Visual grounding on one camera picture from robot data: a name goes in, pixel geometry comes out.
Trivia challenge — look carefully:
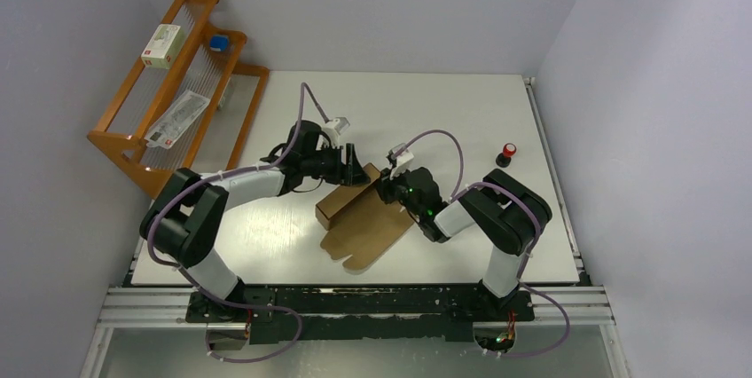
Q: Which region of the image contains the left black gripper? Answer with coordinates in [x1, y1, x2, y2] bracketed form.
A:
[302, 141, 371, 186]

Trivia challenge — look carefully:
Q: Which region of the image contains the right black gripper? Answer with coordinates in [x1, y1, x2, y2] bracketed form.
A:
[371, 162, 424, 219]

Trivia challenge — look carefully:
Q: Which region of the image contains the brown cardboard box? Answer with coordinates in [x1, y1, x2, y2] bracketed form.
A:
[315, 163, 414, 273]

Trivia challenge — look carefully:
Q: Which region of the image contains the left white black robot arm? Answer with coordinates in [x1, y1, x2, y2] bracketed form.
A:
[139, 120, 371, 321]

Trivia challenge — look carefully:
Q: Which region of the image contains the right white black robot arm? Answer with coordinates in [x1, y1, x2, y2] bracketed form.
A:
[376, 167, 552, 319]

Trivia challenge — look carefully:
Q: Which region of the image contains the white green carton box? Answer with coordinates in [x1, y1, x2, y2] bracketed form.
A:
[140, 24, 185, 69]

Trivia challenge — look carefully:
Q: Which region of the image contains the orange wooden rack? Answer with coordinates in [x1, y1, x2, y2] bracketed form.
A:
[87, 0, 270, 198]

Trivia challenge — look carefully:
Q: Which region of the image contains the blue round object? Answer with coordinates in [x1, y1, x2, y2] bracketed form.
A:
[209, 35, 231, 52]

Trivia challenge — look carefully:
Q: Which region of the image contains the clear plastic bag package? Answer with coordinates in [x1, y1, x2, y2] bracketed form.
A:
[145, 90, 210, 149]

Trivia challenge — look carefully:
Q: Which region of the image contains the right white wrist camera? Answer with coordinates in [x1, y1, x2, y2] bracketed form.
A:
[387, 143, 414, 179]

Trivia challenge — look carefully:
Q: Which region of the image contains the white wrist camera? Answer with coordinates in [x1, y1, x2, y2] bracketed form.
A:
[387, 143, 414, 179]
[322, 117, 350, 147]

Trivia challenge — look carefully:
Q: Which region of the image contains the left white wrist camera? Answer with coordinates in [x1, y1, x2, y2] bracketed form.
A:
[322, 117, 350, 147]

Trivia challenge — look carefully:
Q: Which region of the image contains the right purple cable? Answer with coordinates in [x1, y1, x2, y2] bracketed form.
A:
[388, 129, 572, 360]

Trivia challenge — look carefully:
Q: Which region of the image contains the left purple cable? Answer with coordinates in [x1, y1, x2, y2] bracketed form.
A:
[146, 82, 333, 311]

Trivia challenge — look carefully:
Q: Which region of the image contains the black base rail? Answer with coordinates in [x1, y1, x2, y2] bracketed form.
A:
[184, 283, 535, 344]

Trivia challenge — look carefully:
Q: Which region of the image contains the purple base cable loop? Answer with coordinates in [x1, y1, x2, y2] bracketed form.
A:
[205, 303, 304, 364]

